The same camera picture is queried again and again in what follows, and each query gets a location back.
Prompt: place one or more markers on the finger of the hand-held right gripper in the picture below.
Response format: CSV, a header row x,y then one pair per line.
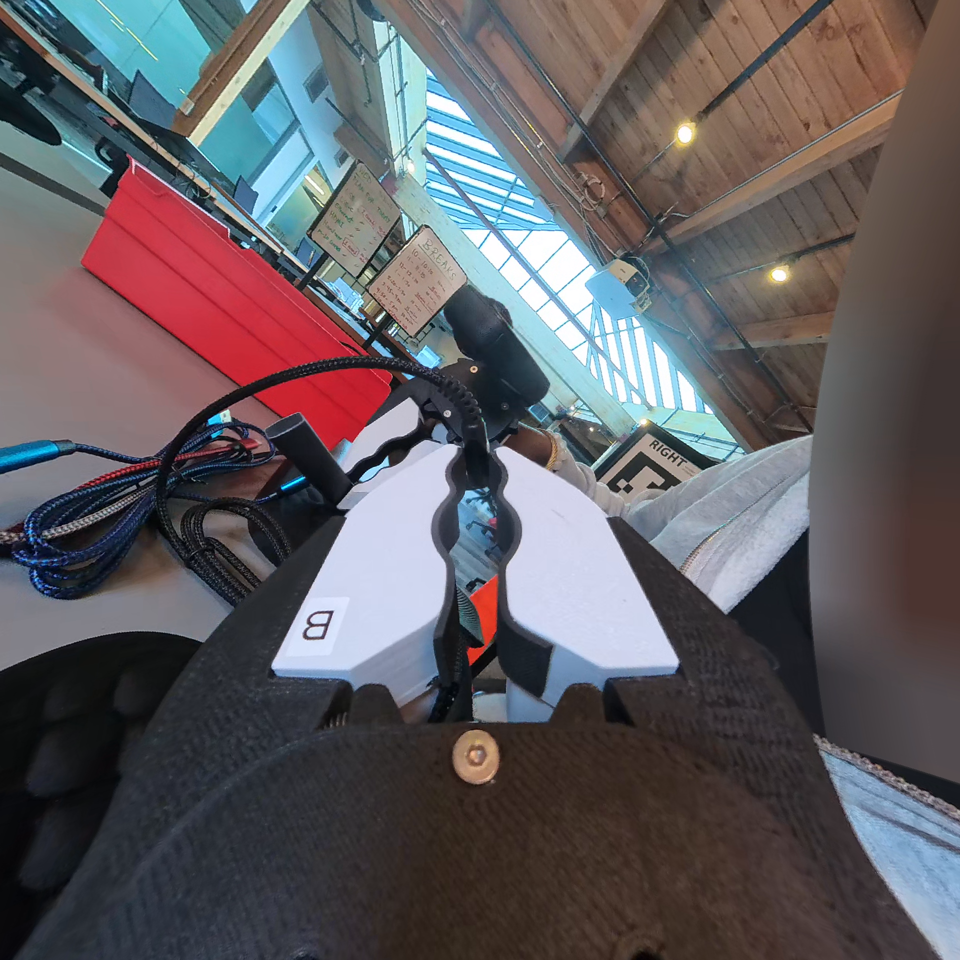
x,y
397,461
390,427

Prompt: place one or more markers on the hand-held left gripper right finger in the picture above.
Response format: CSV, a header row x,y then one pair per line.
x,y
577,585

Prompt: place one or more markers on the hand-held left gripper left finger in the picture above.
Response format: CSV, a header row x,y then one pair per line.
x,y
375,570

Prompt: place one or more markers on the grey usb hub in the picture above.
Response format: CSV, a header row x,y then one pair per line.
x,y
304,450

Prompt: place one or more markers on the red plastic bin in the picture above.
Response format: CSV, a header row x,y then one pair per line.
x,y
210,285

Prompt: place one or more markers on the person's right forearm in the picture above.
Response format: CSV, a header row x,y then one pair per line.
x,y
675,480

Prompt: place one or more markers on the person's right hand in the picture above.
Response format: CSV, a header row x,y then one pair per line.
x,y
534,441

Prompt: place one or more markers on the handwritten whiteboard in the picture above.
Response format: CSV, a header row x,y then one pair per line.
x,y
416,281
352,217

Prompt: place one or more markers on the black white tag sign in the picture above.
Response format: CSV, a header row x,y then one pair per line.
x,y
652,465

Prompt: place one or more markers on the ceiling spot lamp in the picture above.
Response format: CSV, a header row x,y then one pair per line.
x,y
778,274
684,133

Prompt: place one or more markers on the black quilted cushion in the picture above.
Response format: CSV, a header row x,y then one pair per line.
x,y
60,750

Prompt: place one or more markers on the black computer monitor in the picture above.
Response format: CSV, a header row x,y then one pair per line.
x,y
150,101

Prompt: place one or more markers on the light blue jeans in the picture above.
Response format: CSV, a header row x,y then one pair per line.
x,y
900,862

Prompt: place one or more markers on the black office chair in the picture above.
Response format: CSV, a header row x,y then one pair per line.
x,y
26,112

